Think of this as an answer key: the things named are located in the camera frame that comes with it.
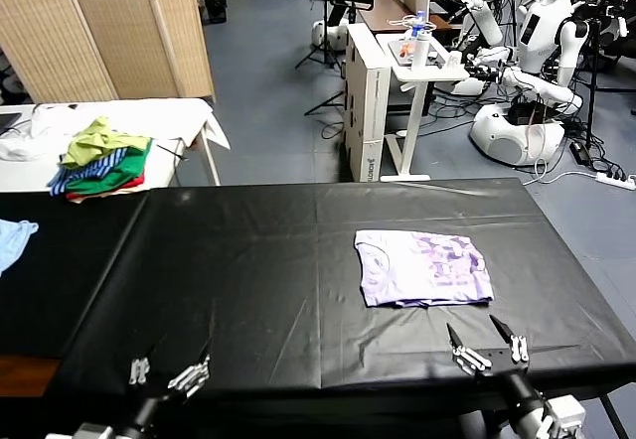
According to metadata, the crumpled white garment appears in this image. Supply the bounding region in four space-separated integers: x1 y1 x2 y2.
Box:
0 105 76 163

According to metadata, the grey laptop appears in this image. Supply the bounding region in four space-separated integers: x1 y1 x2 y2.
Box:
388 37 452 69

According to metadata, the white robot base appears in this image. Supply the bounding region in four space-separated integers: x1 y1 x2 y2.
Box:
449 74 486 96
311 18 349 52

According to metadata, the bamboo folding screen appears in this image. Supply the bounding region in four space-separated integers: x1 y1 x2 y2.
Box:
0 0 216 104

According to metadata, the red folded garment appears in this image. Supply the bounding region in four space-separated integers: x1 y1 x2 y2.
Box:
64 171 146 201

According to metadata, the white humanoid robot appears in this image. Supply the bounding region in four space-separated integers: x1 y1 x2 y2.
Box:
464 0 592 166
446 0 539 49

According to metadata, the green folded garment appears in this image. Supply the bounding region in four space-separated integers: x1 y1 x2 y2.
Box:
64 139 153 196

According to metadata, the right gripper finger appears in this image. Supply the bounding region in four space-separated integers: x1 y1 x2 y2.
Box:
445 323 492 377
489 314 530 364

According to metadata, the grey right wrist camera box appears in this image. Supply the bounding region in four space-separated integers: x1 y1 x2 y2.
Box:
544 393 587 439

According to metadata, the tall white cardboard box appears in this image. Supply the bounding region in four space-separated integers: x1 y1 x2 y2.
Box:
343 22 394 183

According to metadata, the black tripod stand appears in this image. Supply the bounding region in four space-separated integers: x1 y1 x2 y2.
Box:
303 70 348 116
294 0 349 72

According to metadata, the black pole stand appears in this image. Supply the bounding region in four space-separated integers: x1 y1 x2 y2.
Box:
584 17 605 149

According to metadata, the light blue garment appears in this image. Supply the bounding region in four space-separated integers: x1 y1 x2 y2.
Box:
0 219 40 276

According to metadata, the white power strip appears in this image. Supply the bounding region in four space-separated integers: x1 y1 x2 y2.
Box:
594 170 636 189

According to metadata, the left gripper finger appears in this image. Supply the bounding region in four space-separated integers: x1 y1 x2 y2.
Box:
130 358 152 385
167 343 213 399

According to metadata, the black power adapter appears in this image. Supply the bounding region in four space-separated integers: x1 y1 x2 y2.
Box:
569 141 592 166

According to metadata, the lavender t-shirt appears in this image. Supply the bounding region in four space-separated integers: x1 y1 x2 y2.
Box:
353 229 496 310

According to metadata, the white floor cable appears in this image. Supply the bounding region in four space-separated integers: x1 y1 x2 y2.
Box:
532 159 598 186

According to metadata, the brown wooden desk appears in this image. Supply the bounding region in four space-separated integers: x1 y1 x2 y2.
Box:
358 0 463 34

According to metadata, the white cable coil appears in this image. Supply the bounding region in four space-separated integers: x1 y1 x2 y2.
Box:
390 14 438 33

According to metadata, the yellow-green garment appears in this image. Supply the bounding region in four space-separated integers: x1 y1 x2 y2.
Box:
58 114 151 169

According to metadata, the white tumbler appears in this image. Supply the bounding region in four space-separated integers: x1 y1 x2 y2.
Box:
410 31 432 73

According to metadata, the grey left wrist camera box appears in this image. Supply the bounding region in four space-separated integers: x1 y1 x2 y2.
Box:
74 421 118 439

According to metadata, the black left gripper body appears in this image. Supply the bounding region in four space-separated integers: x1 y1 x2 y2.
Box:
116 391 188 439

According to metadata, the white side table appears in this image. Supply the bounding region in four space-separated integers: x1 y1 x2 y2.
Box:
0 104 223 193

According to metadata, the black trash bin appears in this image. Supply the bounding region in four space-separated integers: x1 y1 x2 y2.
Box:
205 0 229 25

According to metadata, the black vinyl table cover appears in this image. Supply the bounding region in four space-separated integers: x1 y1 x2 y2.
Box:
0 189 150 361
47 178 636 394

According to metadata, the white standing desk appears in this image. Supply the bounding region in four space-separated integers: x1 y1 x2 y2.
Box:
375 32 471 183

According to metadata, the white tablecloth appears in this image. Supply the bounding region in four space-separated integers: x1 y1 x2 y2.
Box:
29 97 233 152

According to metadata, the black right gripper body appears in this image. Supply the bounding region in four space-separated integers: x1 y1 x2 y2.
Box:
475 347 546 425

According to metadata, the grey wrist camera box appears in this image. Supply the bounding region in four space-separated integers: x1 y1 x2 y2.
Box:
544 393 587 439
74 421 118 439

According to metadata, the blue striped garment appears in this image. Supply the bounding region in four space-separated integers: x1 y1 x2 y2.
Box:
47 146 129 197

